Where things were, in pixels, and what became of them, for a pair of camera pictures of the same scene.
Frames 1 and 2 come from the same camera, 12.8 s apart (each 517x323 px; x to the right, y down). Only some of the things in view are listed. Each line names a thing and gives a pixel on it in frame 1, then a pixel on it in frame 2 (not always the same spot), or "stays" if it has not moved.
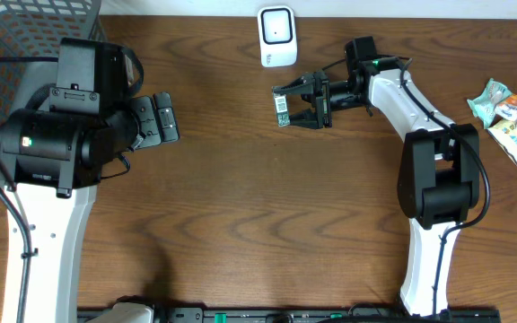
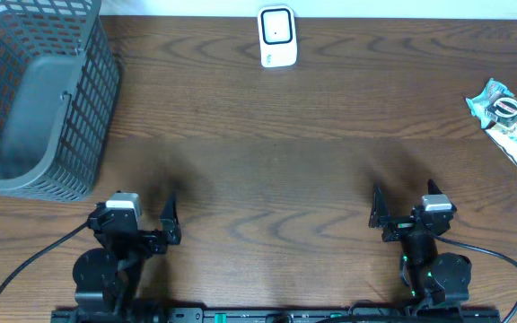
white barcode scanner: [277, 37] stays
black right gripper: [316, 85] -> [381, 217]
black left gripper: [152, 121] -> [144, 238]
